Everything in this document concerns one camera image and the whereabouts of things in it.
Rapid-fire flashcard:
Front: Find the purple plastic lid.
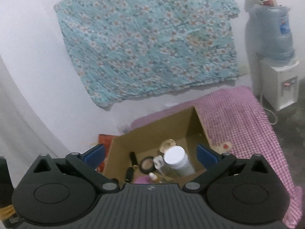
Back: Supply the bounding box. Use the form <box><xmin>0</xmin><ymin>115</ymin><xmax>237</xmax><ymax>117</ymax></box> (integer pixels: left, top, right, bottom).
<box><xmin>135</xmin><ymin>176</ymin><xmax>153</xmax><ymax>185</ymax></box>

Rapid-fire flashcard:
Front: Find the white charger plug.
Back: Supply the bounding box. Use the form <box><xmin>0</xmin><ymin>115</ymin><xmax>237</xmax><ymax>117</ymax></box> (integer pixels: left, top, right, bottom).
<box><xmin>152</xmin><ymin>155</ymin><xmax>166</xmax><ymax>172</ymax></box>

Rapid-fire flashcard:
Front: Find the gold lid jar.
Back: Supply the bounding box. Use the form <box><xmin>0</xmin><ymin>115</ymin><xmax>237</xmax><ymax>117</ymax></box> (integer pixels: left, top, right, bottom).
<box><xmin>159</xmin><ymin>139</ymin><xmax>177</xmax><ymax>153</ymax></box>

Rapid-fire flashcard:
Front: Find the floral blue cloth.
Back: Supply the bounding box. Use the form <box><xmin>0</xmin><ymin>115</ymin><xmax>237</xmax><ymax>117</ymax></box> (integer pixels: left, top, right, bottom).
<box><xmin>54</xmin><ymin>0</ymin><xmax>241</xmax><ymax>111</ymax></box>

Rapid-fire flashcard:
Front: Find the black lipstick tube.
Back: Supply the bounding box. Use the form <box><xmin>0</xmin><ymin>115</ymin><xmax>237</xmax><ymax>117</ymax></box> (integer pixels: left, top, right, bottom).
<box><xmin>129</xmin><ymin>151</ymin><xmax>139</xmax><ymax>170</ymax></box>

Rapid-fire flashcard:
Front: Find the white plastic bottle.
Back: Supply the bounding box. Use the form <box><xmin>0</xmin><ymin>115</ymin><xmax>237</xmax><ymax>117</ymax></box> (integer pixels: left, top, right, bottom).
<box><xmin>163</xmin><ymin>145</ymin><xmax>195</xmax><ymax>177</ymax></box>

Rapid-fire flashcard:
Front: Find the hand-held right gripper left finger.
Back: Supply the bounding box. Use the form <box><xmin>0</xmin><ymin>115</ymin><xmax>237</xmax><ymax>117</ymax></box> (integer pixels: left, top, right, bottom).
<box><xmin>20</xmin><ymin>144</ymin><xmax>120</xmax><ymax>192</ymax></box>

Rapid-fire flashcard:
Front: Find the red gift bag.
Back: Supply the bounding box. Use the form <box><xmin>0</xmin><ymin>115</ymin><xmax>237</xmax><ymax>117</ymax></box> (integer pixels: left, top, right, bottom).
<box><xmin>95</xmin><ymin>134</ymin><xmax>120</xmax><ymax>172</ymax></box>

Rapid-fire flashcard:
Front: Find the blue water jug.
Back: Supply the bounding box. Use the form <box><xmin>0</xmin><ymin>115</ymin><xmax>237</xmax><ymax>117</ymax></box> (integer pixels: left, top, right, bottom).
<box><xmin>253</xmin><ymin>5</ymin><xmax>295</xmax><ymax>61</ymax></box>

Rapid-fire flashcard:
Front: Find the white water dispenser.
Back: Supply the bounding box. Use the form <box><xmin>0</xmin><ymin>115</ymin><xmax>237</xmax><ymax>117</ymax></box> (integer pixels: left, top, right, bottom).
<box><xmin>258</xmin><ymin>58</ymin><xmax>300</xmax><ymax>111</ymax></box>

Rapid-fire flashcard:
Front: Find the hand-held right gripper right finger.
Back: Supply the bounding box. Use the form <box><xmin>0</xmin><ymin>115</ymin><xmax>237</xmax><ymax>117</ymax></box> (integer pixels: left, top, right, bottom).
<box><xmin>183</xmin><ymin>144</ymin><xmax>279</xmax><ymax>192</ymax></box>

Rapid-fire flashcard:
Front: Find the white power cable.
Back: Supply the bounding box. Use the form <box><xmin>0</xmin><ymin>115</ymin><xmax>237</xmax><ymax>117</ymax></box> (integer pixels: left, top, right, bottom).
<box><xmin>261</xmin><ymin>93</ymin><xmax>278</xmax><ymax>124</ymax></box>

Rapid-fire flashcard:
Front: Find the black tape roll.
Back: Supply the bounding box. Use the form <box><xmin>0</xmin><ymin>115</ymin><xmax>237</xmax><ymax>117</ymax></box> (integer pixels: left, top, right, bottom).
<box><xmin>139</xmin><ymin>156</ymin><xmax>156</xmax><ymax>175</ymax></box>

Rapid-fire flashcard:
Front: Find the brown cardboard box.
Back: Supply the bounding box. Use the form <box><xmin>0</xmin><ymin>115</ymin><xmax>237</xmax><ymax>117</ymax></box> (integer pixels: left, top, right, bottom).
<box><xmin>101</xmin><ymin>106</ymin><xmax>212</xmax><ymax>189</ymax></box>

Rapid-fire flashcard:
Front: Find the purple checkered tablecloth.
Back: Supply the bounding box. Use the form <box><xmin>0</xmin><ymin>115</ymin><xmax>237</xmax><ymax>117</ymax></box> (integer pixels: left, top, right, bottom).
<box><xmin>130</xmin><ymin>86</ymin><xmax>303</xmax><ymax>228</ymax></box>

